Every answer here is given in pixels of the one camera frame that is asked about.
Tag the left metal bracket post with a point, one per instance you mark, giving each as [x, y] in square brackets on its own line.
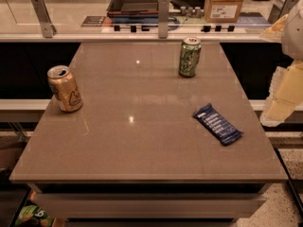
[47, 27]

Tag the metal bracket post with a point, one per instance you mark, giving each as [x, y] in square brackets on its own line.
[163, 19]
[47, 27]
[280, 8]

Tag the green soda can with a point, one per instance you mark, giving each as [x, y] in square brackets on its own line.
[189, 56]

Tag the blue snack bar wrapper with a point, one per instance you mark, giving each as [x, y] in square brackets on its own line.
[217, 125]

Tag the right metal bracket post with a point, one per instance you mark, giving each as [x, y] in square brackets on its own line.
[280, 8]

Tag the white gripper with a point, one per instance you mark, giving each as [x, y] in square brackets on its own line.
[294, 35]

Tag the cardboard box with label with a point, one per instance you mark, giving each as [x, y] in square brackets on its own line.
[222, 11]

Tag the green snack bag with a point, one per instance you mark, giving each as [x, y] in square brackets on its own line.
[33, 216]

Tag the center metal bracket post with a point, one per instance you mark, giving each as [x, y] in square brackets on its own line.
[163, 19]

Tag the orange soda can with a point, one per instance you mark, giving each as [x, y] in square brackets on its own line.
[64, 87]

